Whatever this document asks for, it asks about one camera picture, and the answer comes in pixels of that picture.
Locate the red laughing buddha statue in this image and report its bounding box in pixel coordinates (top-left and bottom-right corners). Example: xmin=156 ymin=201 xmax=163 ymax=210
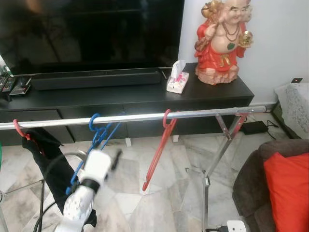
xmin=194 ymin=0 xmax=254 ymax=86

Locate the black power adapter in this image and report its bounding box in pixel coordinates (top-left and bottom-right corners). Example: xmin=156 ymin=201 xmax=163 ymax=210
xmin=241 ymin=121 xmax=269 ymax=135

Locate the red cushion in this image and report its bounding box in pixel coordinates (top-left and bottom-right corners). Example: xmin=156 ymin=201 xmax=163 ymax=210
xmin=263 ymin=151 xmax=309 ymax=232

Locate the silver metal clothes rack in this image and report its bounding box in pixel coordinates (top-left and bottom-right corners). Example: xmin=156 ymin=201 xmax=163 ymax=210
xmin=0 ymin=105 xmax=267 ymax=232

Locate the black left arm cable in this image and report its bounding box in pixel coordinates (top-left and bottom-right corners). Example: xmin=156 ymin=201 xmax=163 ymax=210
xmin=32 ymin=152 xmax=88 ymax=232

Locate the pink white tissue box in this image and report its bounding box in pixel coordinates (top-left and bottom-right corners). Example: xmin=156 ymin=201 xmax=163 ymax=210
xmin=166 ymin=60 xmax=190 ymax=94

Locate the black flat television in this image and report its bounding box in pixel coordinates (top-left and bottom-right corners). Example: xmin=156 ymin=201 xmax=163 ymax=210
xmin=0 ymin=0 xmax=185 ymax=76

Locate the blue plastic hanger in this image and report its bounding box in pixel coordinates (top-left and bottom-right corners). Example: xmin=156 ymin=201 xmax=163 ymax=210
xmin=66 ymin=113 xmax=122 ymax=196

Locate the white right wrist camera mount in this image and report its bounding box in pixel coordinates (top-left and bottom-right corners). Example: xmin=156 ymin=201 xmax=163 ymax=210
xmin=226 ymin=220 xmax=247 ymax=232

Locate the black low tv cabinet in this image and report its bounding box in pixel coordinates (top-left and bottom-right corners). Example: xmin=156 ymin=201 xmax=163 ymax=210
xmin=0 ymin=62 xmax=255 ymax=146

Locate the black soundbar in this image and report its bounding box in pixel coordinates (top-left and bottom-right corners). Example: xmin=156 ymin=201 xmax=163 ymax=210
xmin=30 ymin=69 xmax=163 ymax=91

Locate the red plastic hanger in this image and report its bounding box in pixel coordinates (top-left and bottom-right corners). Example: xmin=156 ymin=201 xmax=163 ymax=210
xmin=13 ymin=119 xmax=45 ymax=156
xmin=142 ymin=109 xmax=178 ymax=192

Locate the white lace cloth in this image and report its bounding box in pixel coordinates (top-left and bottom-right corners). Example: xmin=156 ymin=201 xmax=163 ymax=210
xmin=274 ymin=82 xmax=309 ymax=140

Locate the black t-shirt green print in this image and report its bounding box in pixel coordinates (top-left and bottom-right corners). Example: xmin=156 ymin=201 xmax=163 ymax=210
xmin=21 ymin=127 xmax=98 ymax=228

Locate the brown fabric sofa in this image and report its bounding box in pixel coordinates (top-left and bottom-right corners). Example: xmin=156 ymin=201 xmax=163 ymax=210
xmin=232 ymin=139 xmax=309 ymax=232

